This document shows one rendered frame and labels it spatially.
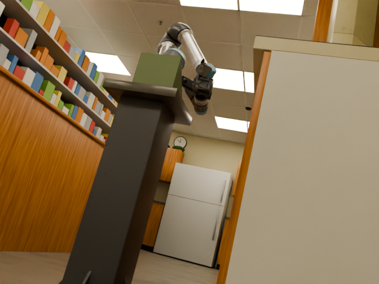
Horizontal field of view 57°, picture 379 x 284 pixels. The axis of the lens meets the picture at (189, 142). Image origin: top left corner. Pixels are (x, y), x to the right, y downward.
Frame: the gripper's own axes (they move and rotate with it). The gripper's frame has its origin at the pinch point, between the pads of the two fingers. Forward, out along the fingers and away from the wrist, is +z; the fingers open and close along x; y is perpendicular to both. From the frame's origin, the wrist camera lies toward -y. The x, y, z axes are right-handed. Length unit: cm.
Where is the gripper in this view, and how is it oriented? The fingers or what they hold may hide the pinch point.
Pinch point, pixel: (197, 70)
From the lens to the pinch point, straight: 167.1
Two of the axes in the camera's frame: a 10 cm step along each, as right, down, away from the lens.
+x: -3.0, 8.6, -4.1
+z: -0.1, -4.3, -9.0
